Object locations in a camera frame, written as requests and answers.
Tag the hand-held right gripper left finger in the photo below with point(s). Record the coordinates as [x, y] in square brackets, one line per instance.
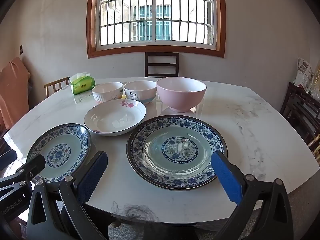
[92, 175]

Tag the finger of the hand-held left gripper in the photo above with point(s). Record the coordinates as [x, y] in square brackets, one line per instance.
[32, 166]

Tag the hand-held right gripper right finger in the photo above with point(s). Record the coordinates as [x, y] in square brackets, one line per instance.
[226, 180]

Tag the small blue patterned plate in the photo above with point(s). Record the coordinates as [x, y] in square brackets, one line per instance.
[60, 152]

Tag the white pink-flower plate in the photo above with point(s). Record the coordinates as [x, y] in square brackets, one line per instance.
[115, 120]

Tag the large blue patterned plate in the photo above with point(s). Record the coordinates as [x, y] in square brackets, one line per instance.
[175, 135]

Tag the pink bowl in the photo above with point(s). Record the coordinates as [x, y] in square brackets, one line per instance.
[180, 97]

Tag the dark hair clump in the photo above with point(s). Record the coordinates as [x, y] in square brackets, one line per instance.
[137, 211]

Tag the orange cloth covered furniture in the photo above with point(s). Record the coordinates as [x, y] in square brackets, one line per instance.
[12, 92]

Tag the light bamboo chair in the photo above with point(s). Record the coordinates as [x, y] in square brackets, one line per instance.
[56, 86]

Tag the white ribbed rabbit bowl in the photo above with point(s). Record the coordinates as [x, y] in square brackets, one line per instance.
[107, 92]

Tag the green tissue pack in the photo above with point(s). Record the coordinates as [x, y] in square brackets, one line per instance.
[82, 86]

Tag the white bowl with black print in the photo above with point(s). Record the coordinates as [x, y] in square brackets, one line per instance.
[140, 90]

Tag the dark wooden cabinet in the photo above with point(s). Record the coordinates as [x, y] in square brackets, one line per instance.
[300, 110]

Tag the dark wooden chair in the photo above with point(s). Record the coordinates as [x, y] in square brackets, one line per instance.
[161, 65]

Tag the stack of newspapers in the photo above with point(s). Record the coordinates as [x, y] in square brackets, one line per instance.
[303, 72]

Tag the black wall switch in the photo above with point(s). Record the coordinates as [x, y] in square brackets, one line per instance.
[21, 50]

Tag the barred window with wooden frame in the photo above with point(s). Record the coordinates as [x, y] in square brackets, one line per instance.
[155, 47]

